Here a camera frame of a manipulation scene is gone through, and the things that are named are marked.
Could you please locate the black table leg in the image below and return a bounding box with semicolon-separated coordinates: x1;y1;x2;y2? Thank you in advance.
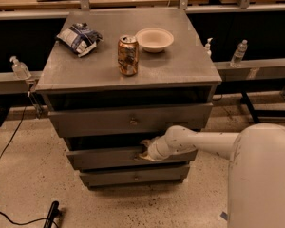
241;91;260;124

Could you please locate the white paper bowl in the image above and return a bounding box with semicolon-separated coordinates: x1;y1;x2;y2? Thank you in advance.
136;28;174;53

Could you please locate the clear sanitizer pump bottle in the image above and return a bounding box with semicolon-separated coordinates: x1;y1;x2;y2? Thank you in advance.
9;56;31;80

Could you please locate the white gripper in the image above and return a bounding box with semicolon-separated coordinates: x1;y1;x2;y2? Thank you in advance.
139;137;170;162

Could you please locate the clear plastic water bottle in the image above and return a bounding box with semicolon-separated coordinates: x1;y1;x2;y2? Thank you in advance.
230;40;248;67

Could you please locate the orange soda can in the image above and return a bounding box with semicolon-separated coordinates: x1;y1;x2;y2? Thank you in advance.
118;35;139;76

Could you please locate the grey top drawer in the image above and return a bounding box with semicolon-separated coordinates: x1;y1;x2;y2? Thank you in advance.
49;103;213;137

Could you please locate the small white pump bottle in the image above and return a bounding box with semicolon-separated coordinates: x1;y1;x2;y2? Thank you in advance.
204;38;213;57

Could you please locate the grey drawer cabinet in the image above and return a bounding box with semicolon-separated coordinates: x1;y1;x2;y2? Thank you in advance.
36;9;221;188

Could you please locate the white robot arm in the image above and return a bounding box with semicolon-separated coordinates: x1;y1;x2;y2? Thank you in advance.
141;123;285;228

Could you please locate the crumpled chip bag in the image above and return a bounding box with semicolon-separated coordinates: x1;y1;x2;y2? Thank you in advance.
56;23;103;57

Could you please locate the black floor cable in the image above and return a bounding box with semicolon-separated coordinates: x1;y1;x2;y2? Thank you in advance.
0;106;63;228

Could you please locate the black floor stand foot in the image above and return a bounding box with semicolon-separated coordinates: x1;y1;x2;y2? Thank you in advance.
43;200;61;228

